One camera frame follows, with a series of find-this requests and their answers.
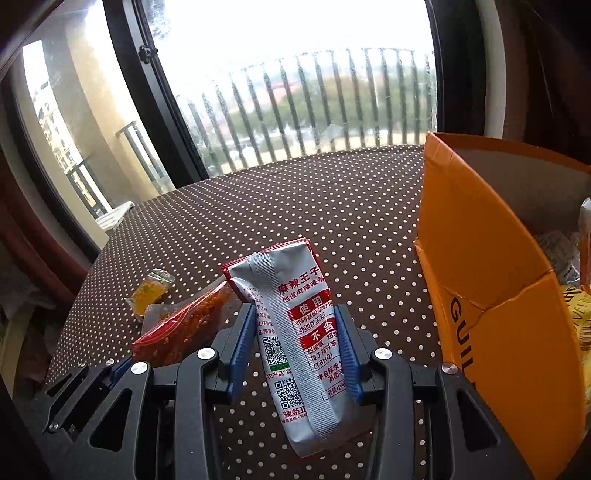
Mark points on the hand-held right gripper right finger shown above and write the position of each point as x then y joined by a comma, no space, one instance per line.
349,355

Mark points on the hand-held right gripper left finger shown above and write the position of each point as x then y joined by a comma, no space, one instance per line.
242,350

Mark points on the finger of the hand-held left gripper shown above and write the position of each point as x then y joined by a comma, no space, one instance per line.
119,369

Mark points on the silver red snack packet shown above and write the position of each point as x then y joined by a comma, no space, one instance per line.
300,323

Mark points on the red clear spicy snack packet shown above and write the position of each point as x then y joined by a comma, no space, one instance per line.
184,327

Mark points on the orange cardboard box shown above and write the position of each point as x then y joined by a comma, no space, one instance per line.
475,258

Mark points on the yellow snack bag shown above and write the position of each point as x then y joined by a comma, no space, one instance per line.
579,323

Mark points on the small orange candy packet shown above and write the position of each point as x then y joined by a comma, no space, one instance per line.
150,290

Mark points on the brown polka dot tablecloth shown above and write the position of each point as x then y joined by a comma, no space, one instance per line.
323,207

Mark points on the white plastic chair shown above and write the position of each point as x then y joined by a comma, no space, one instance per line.
113,219

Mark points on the red curtain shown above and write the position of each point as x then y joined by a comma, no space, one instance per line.
27,240

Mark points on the balcony railing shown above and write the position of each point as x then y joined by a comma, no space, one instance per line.
283,110

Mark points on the black window mullion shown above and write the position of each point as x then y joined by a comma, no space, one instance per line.
152,92

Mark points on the dark brown curtain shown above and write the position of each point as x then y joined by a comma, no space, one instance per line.
554,69

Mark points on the black window side frame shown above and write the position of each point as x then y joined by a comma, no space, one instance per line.
455,69

